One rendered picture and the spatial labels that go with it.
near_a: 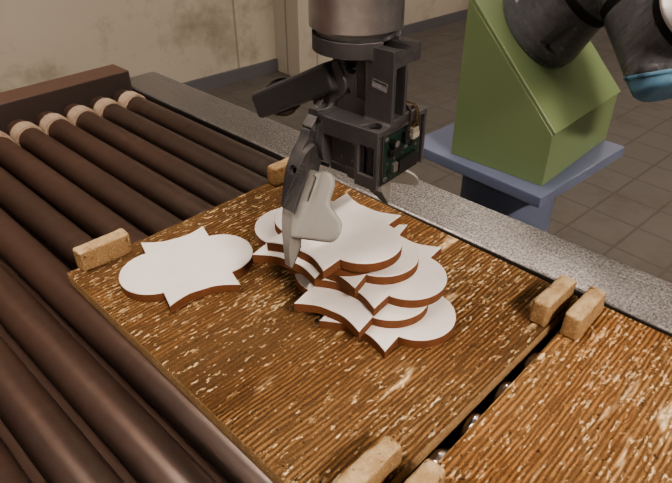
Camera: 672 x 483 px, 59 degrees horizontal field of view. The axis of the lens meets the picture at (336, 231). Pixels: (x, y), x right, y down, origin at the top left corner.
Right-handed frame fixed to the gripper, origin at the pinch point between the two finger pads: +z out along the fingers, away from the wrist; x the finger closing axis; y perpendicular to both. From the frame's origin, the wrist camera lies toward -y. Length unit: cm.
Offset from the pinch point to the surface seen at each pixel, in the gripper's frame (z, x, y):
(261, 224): 0.7, -3.2, -7.4
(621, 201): 100, 213, -16
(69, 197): 8.0, -7.5, -40.8
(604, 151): 13, 64, 8
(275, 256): 0.8, -6.2, -2.4
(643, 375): 6.1, 6.7, 29.1
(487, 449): 6.2, -8.7, 22.3
